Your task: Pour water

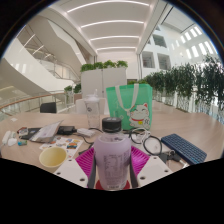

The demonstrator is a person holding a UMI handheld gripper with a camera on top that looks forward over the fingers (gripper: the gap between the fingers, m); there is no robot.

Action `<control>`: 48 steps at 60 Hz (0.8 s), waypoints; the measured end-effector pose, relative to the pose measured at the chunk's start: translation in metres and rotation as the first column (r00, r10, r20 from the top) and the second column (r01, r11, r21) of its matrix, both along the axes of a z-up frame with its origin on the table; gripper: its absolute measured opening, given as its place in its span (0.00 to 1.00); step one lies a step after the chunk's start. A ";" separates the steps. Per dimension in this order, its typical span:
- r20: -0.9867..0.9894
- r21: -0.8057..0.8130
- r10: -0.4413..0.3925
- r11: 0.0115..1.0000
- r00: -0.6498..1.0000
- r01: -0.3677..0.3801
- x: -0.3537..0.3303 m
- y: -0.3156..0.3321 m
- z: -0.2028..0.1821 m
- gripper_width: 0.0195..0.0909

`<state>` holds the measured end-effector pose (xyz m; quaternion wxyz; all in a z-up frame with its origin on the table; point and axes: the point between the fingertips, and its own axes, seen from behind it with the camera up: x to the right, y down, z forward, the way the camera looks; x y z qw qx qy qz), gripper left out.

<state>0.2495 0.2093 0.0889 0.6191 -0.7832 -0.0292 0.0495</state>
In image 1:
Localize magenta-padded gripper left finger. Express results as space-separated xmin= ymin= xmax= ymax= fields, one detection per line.
xmin=53 ymin=147 xmax=98 ymax=190

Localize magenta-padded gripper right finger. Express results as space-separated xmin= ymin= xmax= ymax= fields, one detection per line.
xmin=129 ymin=145 xmax=174 ymax=188

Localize purple drink bottle black cap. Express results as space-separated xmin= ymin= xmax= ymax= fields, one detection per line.
xmin=93 ymin=116 xmax=133 ymax=192

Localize pale yellow mug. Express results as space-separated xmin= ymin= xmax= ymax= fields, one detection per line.
xmin=38 ymin=146 xmax=69 ymax=169

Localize colourful sticker sheet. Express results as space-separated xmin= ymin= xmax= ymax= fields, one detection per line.
xmin=39 ymin=137 xmax=84 ymax=159

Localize dark blue keyboard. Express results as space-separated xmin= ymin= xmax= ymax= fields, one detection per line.
xmin=160 ymin=133 xmax=208 ymax=166

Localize black pouch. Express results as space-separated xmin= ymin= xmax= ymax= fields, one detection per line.
xmin=57 ymin=125 xmax=77 ymax=136

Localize open booklet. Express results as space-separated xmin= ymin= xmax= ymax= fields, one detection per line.
xmin=29 ymin=120 xmax=64 ymax=144

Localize white computer mouse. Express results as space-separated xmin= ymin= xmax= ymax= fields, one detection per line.
xmin=7 ymin=137 xmax=18 ymax=147

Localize black chair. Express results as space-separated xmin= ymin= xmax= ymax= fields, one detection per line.
xmin=39 ymin=101 xmax=58 ymax=114

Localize green tote bag cat print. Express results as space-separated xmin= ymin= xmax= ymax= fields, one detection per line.
xmin=105 ymin=83 xmax=154 ymax=132

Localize white power strip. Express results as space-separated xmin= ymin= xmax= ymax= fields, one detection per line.
xmin=1 ymin=130 xmax=12 ymax=145

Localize small potted green plant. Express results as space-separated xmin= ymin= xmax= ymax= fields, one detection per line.
xmin=63 ymin=83 xmax=83 ymax=101

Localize white cabinet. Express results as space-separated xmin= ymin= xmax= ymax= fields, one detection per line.
xmin=80 ymin=67 xmax=128 ymax=108

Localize row of green hedge plants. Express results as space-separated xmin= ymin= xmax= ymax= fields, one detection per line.
xmin=128 ymin=54 xmax=224 ymax=121

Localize green plants atop cabinet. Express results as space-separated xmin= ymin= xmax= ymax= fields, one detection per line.
xmin=80 ymin=59 xmax=129 ymax=73

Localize ceiling light strips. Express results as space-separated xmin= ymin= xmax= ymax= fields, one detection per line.
xmin=66 ymin=0 xmax=151 ymax=53

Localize black cables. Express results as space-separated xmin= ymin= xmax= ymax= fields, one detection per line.
xmin=79 ymin=126 xmax=188 ymax=164

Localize glass railing with wooden rail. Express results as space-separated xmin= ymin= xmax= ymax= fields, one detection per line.
xmin=0 ymin=91 xmax=68 ymax=123

